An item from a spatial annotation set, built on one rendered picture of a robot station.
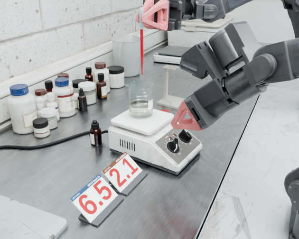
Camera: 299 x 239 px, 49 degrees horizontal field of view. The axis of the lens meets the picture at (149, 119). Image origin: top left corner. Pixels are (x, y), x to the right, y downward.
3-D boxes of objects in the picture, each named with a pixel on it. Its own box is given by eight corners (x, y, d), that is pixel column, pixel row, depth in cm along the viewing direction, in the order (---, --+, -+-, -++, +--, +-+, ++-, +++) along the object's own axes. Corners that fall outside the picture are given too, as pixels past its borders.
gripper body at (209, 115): (182, 101, 60) (213, 82, 55) (206, 86, 68) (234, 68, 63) (201, 131, 60) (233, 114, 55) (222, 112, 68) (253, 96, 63)
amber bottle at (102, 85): (95, 99, 115) (93, 75, 111) (99, 95, 118) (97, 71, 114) (105, 99, 114) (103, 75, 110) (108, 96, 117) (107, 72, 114)
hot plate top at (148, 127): (175, 117, 83) (175, 114, 82) (150, 136, 74) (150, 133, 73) (136, 107, 89) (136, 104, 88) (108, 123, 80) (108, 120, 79)
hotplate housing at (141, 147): (202, 151, 83) (204, 124, 79) (177, 177, 73) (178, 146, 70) (131, 130, 94) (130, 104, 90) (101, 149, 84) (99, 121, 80)
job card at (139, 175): (147, 173, 74) (147, 158, 73) (126, 196, 67) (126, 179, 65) (125, 166, 77) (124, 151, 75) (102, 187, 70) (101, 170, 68)
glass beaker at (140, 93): (153, 110, 86) (153, 79, 82) (155, 121, 80) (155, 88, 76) (126, 111, 85) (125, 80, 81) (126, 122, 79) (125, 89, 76)
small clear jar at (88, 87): (76, 104, 111) (74, 86, 108) (84, 98, 116) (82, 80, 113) (92, 106, 109) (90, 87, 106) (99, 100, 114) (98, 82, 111)
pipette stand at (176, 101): (188, 101, 113) (190, 65, 107) (177, 109, 107) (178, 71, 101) (167, 96, 117) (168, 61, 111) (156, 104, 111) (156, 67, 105)
